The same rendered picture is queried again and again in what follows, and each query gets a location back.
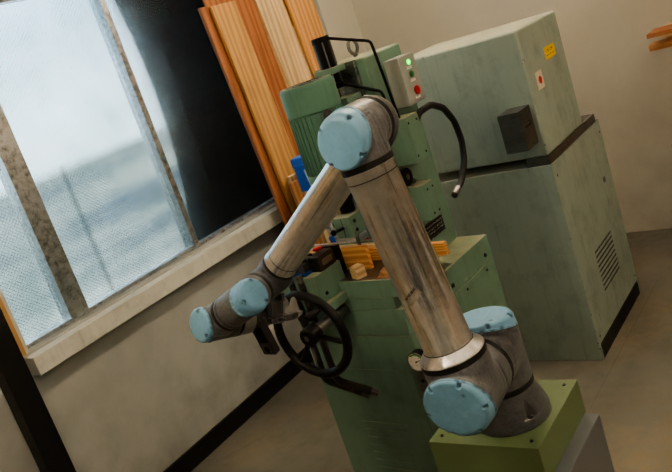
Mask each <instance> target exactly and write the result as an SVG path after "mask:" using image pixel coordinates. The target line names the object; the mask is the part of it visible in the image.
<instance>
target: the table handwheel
mask: <svg viewBox="0 0 672 472"><path fill-rule="evenodd" d="M284 297H285V298H287V300H288V303H290V299H291V298H292V297H295V298H296V301H297V300H299V301H305V302H308V303H311V304H313V305H315V306H316V307H318V308H319V309H321V310H322V311H323V312H324V313H325V314H326V316H325V317H324V318H323V319H321V320H320V321H319V322H318V323H316V324H314V323H310V324H309V325H308V324H307V322H306V321H305V319H304V318H303V316H302V315H301V316H300V317H299V318H297V319H298V320H299V322H300V323H301V325H302V327H303V328H304V329H302V330H301V331H300V339H301V341H302V342H303V343H304V344H305V348H304V351H303V354H302V356H301V357H300V356H299V355H298V354H297V352H296V351H295V350H294V349H293V348H292V346H291V345H290V343H289V341H288V340H287V337H286V335H285V333H284V330H283V325H282V323H279V324H273V327H274V331H275V334H276V337H277V340H278V342H279V344H280V346H281V347H282V349H283V350H284V352H285V353H286V355H287V356H288V357H289V358H290V359H291V360H292V361H293V362H294V363H295V364H296V365H297V366H298V367H299V368H301V369H302V370H304V371H305V372H307V373H309V374H311V375H314V376H317V377H321V378H332V377H336V376H339V375H340V374H342V373H343V372H344V371H345V370H346V369H347V368H348V366H349V364H350V362H351V359H352V341H351V337H350V334H349V331H348V329H347V326H346V324H345V323H344V321H343V319H342V317H343V316H345V315H346V314H347V313H348V312H349V307H348V306H347V305H346V304H345V303H343V304H342V305H341V306H340V307H338V308H337V309H336V310H335V309H334V308H333V307H332V306H331V305H330V304H329V303H327V302H326V301H325V300H323V299H322V298H320V297H318V296H316V295H314V294H312V293H309V292H304V291H293V292H289V293H287V294H285V295H284ZM333 325H335V327H336V328H337V330H338V332H339V335H340V337H341V338H338V337H332V336H328V335H324V334H323V333H324V332H325V331H327V330H328V329H329V328H330V327H331V326H333ZM321 340H324V341H330V342H334V343H339V344H342V345H343V355H342V359H341V361H340V363H339V364H338V365H337V366H335V367H333V368H329V369H324V368H319V367H316V366H314V365H312V364H310V363H308V362H307V361H306V358H307V355H308V352H309V349H310V347H313V346H315V345H316V344H317V343H318V342H320V341H321Z"/></svg>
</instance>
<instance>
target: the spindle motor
mask: <svg viewBox="0 0 672 472"><path fill-rule="evenodd" d="M280 98H281V101H282V104H283V107H284V110H285V112H286V115H287V118H288V120H289V124H290V127H291V130H292V133H293V136H294V138H295V141H296V144H297V147H298V150H299V153H300V156H301V159H302V162H303V165H304V167H305V170H306V173H307V176H308V179H309V182H310V184H312V185H313V183H314V182H315V180H316V179H317V177H318V176H319V174H320V173H321V171H322V170H323V168H324V166H325V165H326V162H325V160H324V159H323V157H322V156H321V153H320V151H319V147H318V132H319V129H320V126H321V124H322V123H323V121H324V120H325V119H324V118H323V112H324V110H325V109H332V110H333V111H335V110H336V109H338V108H341V107H343V105H342V103H341V99H340V96H339V93H338V90H337V87H336V84H335V81H334V78H333V77H332V76H331V75H330V74H329V75H324V76H321V77H317V78H314V79H311V80H308V81H305V82H302V83H299V84H296V85H294V86H291V87H288V88H286V89H284V90H282V91H280Z"/></svg>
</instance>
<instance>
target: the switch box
mask: <svg viewBox="0 0 672 472"><path fill-rule="evenodd" d="M406 59H409V60H410V65H411V66H412V68H410V69H408V70H407V67H408V66H410V65H407V63H406ZM383 64H384V68H385V71H386V74H387V77H388V81H389V84H390V87H391V90H392V94H393V97H394V100H395V103H396V106H397V108H398V109H399V108H403V107H408V106H412V105H413V104H415V103H417V102H419V101H421V100H423V99H424V98H426V95H425V92H424V89H423V85H422V82H421V79H420V75H419V72H418V69H417V65H416V62H415V59H414V55H413V52H409V53H405V54H402V55H398V56H396V57H394V58H392V59H389V60H387V61H385V62H383ZM410 70H412V71H413V72H414V77H415V79H416V80H414V81H412V82H411V80H410V79H412V78H414V77H410V75H409V71H410ZM415 85H419V87H420V89H421V91H420V96H421V97H419V98H417V99H416V96H417V95H419V94H416V93H415V91H414V87H415Z"/></svg>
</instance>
